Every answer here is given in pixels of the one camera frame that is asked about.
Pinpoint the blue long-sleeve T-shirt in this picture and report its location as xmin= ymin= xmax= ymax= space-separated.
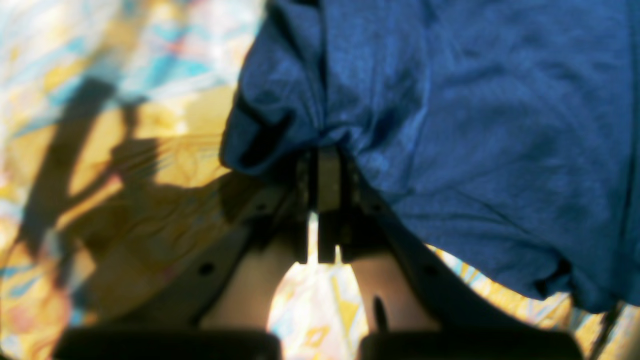
xmin=221 ymin=0 xmax=640 ymax=313

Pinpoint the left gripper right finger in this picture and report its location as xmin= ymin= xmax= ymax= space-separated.
xmin=318 ymin=146 xmax=583 ymax=360

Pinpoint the patterned tile tablecloth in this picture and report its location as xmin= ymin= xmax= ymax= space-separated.
xmin=1 ymin=0 xmax=639 ymax=360

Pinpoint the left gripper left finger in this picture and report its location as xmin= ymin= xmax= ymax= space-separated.
xmin=54 ymin=150 xmax=318 ymax=360

